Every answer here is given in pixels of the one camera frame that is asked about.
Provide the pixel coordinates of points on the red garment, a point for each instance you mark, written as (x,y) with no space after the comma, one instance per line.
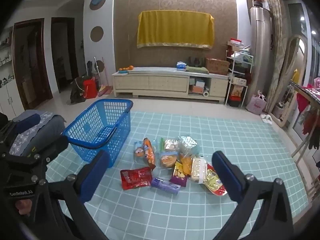
(302,102)

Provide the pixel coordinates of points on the purple chips packet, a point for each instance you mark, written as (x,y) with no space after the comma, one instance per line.
(178,176)

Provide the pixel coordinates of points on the pile of oranges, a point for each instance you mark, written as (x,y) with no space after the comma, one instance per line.
(127,67)

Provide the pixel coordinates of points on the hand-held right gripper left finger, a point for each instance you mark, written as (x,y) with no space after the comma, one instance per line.
(96,177)

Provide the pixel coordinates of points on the orange pouch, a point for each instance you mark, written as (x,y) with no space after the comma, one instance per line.
(186,164)

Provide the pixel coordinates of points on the white shelf cabinet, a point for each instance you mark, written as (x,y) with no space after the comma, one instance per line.
(10,97)

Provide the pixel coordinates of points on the person's left hand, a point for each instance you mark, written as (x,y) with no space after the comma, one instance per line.
(23,207)

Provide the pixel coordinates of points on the red white packet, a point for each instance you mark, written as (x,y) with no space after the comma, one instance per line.
(236,42)

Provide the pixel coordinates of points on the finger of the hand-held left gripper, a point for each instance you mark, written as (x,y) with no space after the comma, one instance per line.
(27,125)
(50,148)

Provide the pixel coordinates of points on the beige tv cabinet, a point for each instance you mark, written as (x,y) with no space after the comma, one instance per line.
(150,83)

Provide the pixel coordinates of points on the blue plastic basket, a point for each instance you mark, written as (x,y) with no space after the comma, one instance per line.
(100,120)

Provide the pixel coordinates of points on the red bucket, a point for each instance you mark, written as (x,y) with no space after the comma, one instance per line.
(90,88)

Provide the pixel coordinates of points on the patterned curtain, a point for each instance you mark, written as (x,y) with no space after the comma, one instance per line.
(275,30)

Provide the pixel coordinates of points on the dark wooden door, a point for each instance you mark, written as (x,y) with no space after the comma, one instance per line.
(45,62)

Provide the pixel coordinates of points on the red snack packet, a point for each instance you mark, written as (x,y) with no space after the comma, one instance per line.
(136,177)

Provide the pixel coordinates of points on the cardboard box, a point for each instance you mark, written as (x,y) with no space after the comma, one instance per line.
(217,66)

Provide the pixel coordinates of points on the black router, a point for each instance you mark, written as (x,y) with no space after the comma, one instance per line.
(195,61)

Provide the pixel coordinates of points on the floral lace cloth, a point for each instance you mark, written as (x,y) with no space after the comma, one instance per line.
(27,138)

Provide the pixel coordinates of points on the orange box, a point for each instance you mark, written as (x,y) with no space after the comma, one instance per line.
(197,89)

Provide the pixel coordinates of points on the lavender snack packet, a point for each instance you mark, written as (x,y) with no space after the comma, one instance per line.
(166,185)

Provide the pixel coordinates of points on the teal checked mat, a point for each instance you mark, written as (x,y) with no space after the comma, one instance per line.
(175,215)

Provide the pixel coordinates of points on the green folded cloth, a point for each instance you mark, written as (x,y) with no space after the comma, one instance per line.
(196,69)

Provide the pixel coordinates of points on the cream cracker packet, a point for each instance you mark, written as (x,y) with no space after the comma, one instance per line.
(198,170)

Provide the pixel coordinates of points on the silver foil packet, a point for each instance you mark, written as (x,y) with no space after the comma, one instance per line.
(187,142)

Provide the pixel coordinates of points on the pink bag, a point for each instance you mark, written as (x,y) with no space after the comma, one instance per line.
(255,105)

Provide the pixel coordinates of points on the blue tissue box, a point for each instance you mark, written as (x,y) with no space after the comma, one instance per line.
(180,65)

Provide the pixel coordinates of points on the yellow cloth cover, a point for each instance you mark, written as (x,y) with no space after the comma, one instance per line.
(175,28)

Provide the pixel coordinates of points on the pink cloth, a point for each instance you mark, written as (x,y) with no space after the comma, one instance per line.
(316,82)

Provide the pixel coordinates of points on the white slipper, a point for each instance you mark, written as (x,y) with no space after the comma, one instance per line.
(268,120)
(264,117)

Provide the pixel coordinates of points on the long orange snack packet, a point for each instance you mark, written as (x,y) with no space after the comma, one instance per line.
(149,153)

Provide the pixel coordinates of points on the teal plate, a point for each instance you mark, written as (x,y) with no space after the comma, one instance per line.
(122,71)

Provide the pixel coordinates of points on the silver tower air conditioner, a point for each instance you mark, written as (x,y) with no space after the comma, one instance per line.
(261,50)

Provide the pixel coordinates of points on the blue white cartoon packet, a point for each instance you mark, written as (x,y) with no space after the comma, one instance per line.
(138,151)

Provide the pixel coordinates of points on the dark bag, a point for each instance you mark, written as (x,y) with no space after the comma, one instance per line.
(77,91)

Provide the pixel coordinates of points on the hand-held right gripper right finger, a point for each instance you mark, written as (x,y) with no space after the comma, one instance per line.
(226,177)

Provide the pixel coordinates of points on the round brown wall plaque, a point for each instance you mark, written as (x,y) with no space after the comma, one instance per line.
(97,34)

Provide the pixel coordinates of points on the wooden folding table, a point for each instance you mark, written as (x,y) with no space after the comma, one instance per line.
(305,180)

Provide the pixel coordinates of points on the red yellow clear packet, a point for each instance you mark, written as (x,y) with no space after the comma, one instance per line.
(213,182)

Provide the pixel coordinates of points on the dark gloves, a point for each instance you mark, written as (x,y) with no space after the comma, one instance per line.
(314,137)

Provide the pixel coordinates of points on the pink dustpan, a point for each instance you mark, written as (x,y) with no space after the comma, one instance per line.
(106,90)

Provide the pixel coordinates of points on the white tape roll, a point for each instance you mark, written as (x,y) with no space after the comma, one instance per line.
(206,94)

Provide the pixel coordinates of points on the standing mirror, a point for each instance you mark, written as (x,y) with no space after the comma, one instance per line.
(290,62)

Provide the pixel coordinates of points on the round plaque with blue plate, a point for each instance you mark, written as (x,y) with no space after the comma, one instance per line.
(97,2)

